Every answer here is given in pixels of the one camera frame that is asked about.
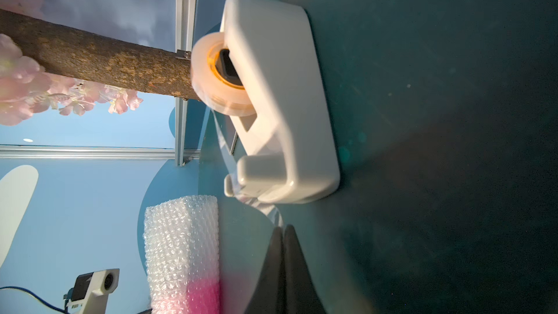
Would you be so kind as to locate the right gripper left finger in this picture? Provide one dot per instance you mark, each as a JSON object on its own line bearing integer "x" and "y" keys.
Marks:
{"x": 269, "y": 294}

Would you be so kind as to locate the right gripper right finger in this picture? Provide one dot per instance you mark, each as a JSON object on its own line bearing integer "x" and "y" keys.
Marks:
{"x": 300, "y": 293}

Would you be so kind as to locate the pink plastic wine glass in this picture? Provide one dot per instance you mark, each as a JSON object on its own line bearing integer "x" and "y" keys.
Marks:
{"x": 198, "y": 296}

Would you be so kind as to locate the clear bubble wrap sheet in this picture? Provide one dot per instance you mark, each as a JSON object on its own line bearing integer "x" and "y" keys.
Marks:
{"x": 181, "y": 242}

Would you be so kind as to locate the white tape dispenser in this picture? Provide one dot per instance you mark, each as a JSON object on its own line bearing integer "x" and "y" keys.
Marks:
{"x": 261, "y": 69}

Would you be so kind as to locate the pink cherry blossom tree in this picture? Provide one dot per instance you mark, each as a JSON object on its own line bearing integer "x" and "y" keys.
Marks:
{"x": 49, "y": 66}

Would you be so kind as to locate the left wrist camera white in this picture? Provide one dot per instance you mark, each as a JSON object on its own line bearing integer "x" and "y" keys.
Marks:
{"x": 90, "y": 293}

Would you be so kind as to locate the aluminium frame rail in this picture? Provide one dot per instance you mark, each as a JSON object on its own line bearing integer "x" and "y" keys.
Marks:
{"x": 184, "y": 23}

